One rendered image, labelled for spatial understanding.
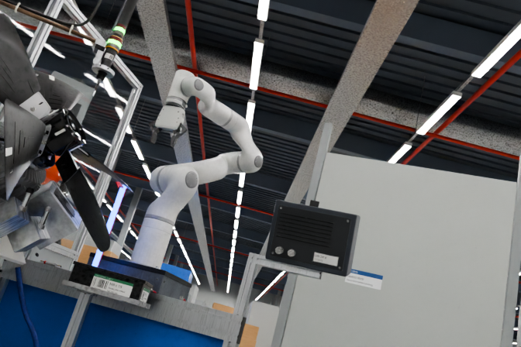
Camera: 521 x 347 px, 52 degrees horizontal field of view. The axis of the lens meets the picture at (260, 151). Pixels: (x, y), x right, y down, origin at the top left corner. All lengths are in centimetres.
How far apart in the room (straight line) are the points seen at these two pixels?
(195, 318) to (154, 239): 45
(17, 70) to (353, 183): 221
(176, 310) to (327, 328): 149
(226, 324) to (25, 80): 91
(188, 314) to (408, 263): 168
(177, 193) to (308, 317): 134
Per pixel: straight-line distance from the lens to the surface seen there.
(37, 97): 160
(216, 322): 172
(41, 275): 202
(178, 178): 207
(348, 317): 311
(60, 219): 167
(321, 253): 166
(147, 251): 207
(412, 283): 313
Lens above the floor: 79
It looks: 19 degrees up
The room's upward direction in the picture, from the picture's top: 16 degrees clockwise
